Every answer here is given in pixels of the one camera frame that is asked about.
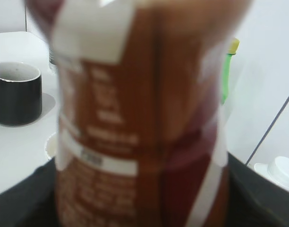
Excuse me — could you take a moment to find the yellow paper cup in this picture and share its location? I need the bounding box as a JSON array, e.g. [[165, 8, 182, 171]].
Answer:
[[44, 132, 58, 160]]

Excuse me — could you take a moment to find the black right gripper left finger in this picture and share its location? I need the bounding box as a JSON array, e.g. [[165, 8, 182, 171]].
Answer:
[[0, 159, 60, 227]]

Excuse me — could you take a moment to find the brown coffee drink bottle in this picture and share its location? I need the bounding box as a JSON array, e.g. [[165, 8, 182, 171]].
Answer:
[[26, 0, 251, 227]]

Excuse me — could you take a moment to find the black ceramic mug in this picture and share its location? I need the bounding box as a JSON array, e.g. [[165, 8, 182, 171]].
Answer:
[[0, 61, 43, 126]]

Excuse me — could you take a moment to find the green soda bottle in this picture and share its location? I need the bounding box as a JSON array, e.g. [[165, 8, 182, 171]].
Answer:
[[221, 38, 239, 105]]

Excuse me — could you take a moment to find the white plastic bottle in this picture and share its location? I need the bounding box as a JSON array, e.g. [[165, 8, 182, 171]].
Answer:
[[254, 156, 289, 191]]

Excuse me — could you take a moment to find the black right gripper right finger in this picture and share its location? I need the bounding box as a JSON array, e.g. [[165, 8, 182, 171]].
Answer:
[[226, 154, 289, 227]]

